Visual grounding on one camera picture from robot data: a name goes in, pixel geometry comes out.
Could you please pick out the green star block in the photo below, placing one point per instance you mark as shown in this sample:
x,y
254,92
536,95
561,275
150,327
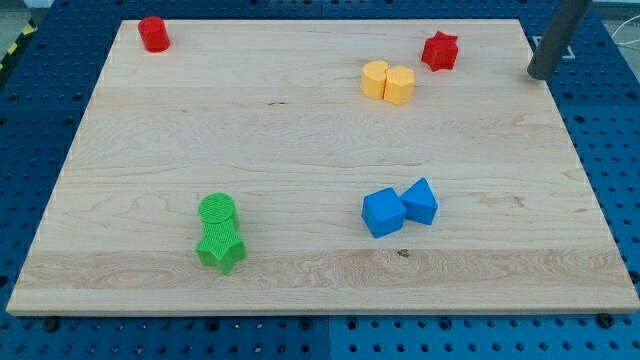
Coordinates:
x,y
221,246

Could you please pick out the red star block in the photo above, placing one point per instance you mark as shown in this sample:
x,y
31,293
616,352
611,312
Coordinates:
x,y
440,51

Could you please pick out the light wooden board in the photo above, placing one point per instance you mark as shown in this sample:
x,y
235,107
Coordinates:
x,y
272,114

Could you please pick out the blue cube block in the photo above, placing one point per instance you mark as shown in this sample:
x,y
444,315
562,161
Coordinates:
x,y
383,212

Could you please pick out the blue triangular prism block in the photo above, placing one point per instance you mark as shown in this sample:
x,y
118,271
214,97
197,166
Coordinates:
x,y
420,202

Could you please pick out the green cylinder block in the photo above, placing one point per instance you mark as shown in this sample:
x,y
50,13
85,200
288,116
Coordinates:
x,y
217,208

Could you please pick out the yellow half-round block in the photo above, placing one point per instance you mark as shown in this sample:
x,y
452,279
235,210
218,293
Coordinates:
x,y
373,79

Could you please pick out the yellow hexagon block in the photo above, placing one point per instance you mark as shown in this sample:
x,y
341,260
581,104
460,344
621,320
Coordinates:
x,y
400,82

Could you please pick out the red cylinder block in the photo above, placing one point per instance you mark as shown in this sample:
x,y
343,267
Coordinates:
x,y
154,34

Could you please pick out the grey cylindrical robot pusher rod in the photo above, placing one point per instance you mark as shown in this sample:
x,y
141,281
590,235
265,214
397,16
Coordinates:
x,y
556,38

